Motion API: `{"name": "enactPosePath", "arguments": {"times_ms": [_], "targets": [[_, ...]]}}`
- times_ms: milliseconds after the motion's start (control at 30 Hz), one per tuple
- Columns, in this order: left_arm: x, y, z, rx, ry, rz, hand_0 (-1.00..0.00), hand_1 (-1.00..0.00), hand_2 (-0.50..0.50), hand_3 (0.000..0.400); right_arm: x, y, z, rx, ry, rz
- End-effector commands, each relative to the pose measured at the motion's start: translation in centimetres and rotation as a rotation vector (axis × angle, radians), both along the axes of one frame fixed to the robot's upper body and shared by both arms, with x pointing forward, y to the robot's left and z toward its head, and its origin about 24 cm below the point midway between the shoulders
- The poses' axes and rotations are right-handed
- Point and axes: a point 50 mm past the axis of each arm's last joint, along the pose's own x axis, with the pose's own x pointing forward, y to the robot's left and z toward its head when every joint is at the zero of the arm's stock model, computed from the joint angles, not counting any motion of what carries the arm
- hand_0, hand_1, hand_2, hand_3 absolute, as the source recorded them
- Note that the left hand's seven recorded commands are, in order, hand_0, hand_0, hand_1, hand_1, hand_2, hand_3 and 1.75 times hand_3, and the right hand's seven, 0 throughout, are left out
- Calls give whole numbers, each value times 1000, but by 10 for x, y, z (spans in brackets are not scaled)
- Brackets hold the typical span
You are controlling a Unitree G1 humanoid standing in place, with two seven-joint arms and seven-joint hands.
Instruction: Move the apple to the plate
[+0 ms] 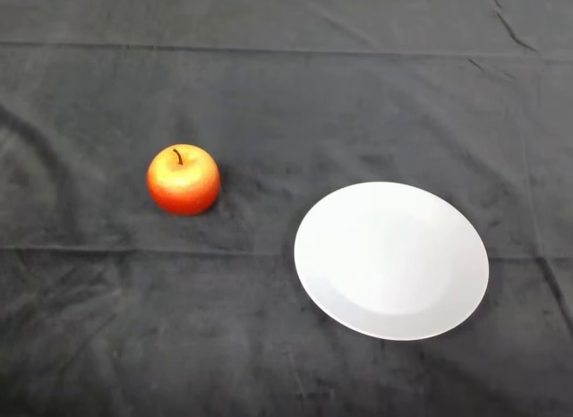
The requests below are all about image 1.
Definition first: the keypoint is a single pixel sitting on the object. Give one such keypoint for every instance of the red yellow apple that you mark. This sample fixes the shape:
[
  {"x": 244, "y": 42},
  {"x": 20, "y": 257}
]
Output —
[{"x": 183, "y": 189}]

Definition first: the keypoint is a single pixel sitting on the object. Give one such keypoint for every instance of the white round plate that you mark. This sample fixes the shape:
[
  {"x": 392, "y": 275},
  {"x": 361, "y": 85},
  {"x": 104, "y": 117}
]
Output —
[{"x": 391, "y": 260}]

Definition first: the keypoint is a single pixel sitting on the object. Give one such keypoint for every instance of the black cloth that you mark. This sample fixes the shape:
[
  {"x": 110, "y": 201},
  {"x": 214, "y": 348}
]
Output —
[{"x": 134, "y": 323}]

